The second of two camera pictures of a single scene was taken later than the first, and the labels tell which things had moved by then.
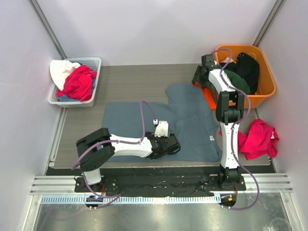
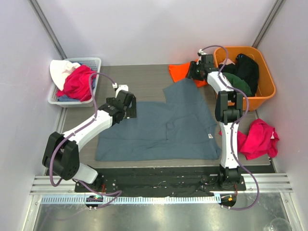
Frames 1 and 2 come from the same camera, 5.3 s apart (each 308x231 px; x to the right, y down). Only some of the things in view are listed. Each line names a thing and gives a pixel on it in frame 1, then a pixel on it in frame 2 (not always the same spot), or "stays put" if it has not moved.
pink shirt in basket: [78, 83] stays put
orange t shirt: [209, 95] to [179, 71]
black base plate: [164, 182] stays put
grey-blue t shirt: [187, 111] stays put
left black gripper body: [172, 143] to [132, 107]
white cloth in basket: [59, 70] stays put
